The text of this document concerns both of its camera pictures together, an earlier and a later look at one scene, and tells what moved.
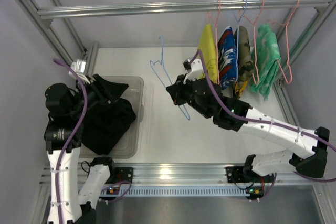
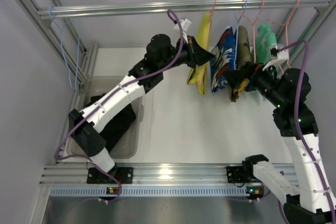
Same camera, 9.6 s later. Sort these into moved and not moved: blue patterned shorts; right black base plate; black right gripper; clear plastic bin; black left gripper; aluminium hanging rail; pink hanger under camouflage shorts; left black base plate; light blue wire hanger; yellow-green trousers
Moved: black left gripper; black right gripper; yellow-green trousers; light blue wire hanger
Not moved: right black base plate; clear plastic bin; left black base plate; blue patterned shorts; pink hanger under camouflage shorts; aluminium hanging rail
